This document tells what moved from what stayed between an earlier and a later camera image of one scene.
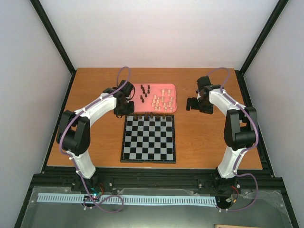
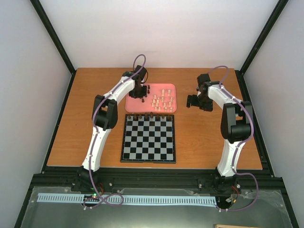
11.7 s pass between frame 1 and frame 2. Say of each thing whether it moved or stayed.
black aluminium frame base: stayed
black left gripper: moved
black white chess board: stayed
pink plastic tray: stayed
